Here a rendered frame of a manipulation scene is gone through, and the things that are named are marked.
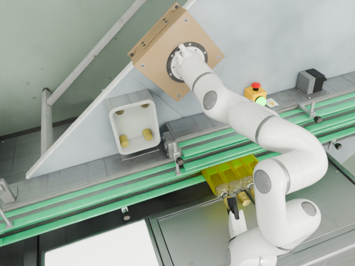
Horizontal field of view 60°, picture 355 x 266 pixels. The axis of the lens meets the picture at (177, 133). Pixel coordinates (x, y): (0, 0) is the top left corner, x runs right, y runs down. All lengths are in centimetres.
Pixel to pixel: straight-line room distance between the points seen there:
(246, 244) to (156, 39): 68
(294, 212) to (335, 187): 84
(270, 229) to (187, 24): 67
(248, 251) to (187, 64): 59
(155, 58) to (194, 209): 65
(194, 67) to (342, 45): 84
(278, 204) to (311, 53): 98
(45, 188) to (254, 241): 83
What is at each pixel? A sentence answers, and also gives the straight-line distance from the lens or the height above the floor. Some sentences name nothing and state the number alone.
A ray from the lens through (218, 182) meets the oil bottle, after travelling 123.
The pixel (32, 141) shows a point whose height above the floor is 19.
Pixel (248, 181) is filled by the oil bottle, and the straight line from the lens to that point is 125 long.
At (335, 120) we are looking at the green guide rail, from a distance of 156.
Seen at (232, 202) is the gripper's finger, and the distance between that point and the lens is 117.
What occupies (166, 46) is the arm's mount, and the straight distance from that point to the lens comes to 106.
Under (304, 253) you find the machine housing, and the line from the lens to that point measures 128.
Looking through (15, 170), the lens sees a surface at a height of 41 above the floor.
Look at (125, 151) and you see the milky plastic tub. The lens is 127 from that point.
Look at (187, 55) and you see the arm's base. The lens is 106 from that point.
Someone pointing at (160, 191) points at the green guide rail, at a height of 95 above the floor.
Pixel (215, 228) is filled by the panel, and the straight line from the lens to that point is 129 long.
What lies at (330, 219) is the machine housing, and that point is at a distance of 144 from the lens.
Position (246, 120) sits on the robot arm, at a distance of 79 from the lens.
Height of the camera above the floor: 180
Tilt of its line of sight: 49 degrees down
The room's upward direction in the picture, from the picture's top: 150 degrees clockwise
